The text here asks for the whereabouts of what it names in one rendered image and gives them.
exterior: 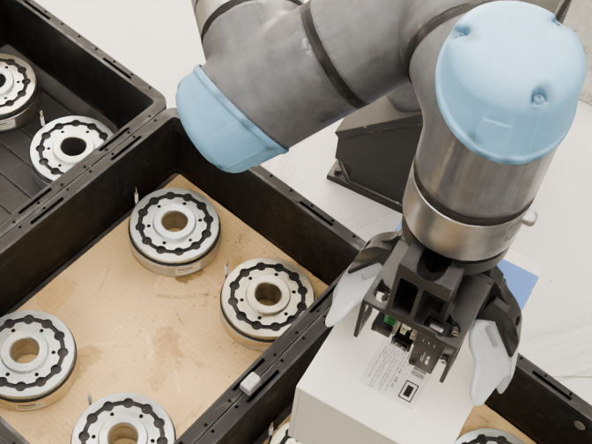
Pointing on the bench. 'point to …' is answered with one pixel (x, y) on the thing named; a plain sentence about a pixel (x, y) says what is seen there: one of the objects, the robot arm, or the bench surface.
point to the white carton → (389, 382)
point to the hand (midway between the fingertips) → (420, 339)
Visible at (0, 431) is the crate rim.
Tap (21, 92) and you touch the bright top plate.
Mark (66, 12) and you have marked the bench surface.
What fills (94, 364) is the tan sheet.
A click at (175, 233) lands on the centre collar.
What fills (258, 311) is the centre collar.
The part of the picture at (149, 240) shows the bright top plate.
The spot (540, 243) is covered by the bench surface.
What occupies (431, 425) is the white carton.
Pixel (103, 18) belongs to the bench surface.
